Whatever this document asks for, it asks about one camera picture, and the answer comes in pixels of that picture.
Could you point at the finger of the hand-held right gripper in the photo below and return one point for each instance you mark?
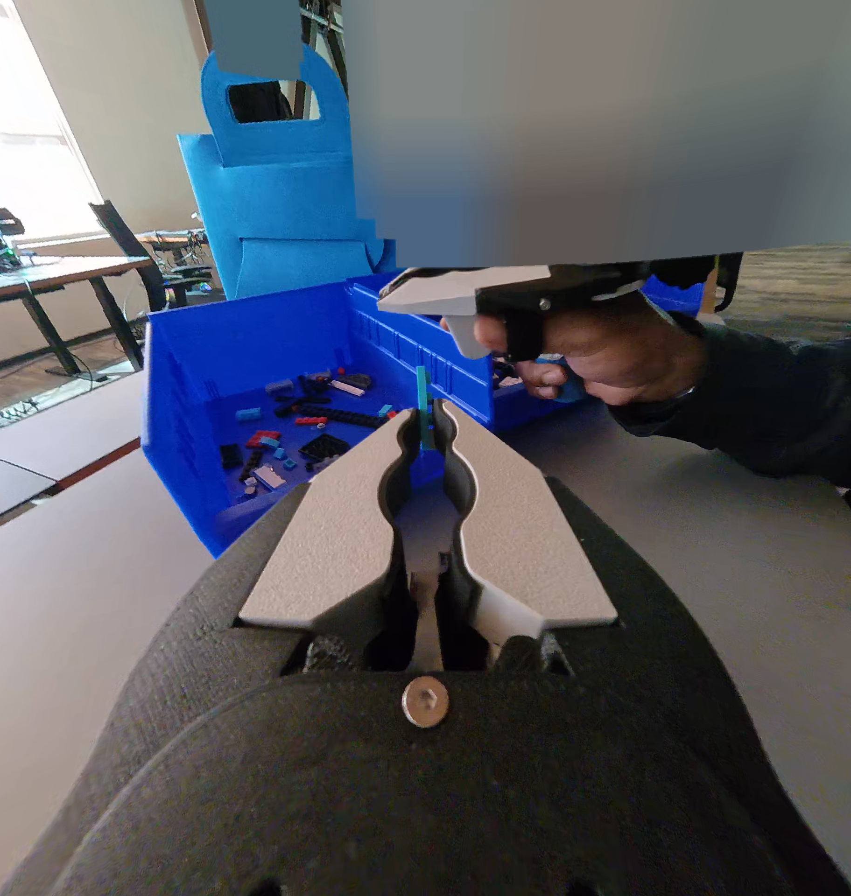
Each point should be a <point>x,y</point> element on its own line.
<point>432,294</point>

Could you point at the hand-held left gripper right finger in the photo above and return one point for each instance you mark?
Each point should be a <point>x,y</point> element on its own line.
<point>537,560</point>

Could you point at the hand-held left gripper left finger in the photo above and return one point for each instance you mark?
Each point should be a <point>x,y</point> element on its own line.
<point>313,560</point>

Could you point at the pile of mixed toy bricks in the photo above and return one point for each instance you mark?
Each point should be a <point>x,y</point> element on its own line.
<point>509,378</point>
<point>306,427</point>

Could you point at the person's right forearm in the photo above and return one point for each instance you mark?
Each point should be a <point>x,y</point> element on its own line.
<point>782,406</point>

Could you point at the grey desk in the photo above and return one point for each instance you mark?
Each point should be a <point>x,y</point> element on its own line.
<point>677,560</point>

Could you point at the person's right hand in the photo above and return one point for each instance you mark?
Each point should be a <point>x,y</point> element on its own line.
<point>621,350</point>

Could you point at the grey side table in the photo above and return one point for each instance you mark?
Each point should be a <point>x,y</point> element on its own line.
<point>61,269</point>

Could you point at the large window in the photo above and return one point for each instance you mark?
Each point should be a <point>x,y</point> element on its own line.
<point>19,105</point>

